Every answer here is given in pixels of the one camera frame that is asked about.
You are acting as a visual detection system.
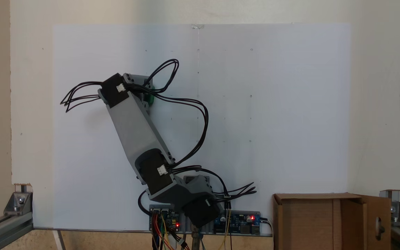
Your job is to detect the coloured jumper wire bundle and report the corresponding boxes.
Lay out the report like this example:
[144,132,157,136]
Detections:
[152,215,174,250]

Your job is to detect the metal corner bracket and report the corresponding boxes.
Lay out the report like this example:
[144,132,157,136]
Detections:
[380,190,400,226]
[4,184,33,216]

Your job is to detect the long black servo cable bundle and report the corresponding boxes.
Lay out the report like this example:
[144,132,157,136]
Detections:
[127,87,209,169]

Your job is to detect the blue power converter board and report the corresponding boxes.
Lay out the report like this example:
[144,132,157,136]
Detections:
[214,210,261,235]

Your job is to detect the motor controller circuit board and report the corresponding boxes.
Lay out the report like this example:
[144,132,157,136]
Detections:
[149,205,182,232]

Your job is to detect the green dice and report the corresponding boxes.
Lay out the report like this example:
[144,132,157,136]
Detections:
[144,86,155,106]

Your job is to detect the brown cardboard box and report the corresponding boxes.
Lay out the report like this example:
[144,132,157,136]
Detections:
[273,193,392,250]

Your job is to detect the black base cable ends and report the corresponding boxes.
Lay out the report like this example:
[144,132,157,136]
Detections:
[214,183,257,202]

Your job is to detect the white paper sheet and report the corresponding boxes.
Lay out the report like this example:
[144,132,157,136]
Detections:
[52,24,199,231]
[198,24,352,231]

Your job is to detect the thin yellow wire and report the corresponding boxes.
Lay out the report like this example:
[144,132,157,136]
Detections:
[219,208,232,250]

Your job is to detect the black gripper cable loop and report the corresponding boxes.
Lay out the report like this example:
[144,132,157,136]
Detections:
[144,59,180,92]

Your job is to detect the metal table clamp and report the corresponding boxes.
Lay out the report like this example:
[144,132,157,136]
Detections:
[190,232,203,250]

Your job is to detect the black wrist cable loops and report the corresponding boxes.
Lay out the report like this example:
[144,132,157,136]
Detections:
[60,82,104,113]

